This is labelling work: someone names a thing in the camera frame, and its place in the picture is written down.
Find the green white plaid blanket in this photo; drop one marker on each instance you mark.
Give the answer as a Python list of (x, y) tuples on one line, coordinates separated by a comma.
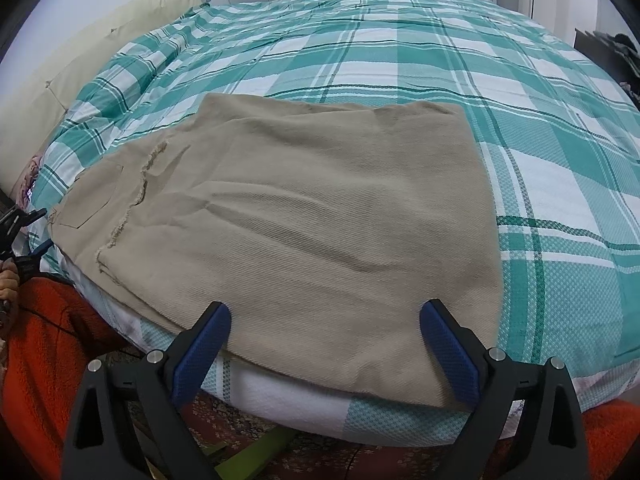
[(425, 85)]

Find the dark clothes pile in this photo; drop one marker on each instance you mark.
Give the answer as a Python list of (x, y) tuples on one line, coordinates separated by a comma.
[(622, 50)]

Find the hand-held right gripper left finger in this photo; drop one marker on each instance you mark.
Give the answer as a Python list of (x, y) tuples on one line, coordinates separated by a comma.
[(202, 355)]

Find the cream pillow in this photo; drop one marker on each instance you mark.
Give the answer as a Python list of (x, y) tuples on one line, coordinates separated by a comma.
[(90, 50)]

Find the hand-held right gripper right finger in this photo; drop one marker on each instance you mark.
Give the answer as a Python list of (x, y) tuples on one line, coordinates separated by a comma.
[(452, 355)]

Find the person's left hand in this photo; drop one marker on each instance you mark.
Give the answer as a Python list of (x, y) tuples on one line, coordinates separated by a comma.
[(7, 287)]

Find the pink floral cloth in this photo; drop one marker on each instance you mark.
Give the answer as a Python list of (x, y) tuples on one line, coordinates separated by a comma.
[(31, 180)]

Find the patterned rug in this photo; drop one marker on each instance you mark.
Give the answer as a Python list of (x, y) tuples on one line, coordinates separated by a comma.
[(240, 417)]

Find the khaki pants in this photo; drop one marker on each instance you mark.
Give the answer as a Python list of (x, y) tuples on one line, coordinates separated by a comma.
[(310, 220)]

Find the dark wooden furniture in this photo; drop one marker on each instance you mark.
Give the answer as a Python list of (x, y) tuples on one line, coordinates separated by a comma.
[(585, 42)]

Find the yellow-green strip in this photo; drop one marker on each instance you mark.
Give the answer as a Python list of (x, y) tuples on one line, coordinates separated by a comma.
[(255, 452)]

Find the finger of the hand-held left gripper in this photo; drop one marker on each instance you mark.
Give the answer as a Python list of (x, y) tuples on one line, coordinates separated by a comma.
[(35, 255), (20, 221)]

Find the person's orange fleece clothing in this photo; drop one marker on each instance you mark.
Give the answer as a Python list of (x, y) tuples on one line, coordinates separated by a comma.
[(50, 360)]

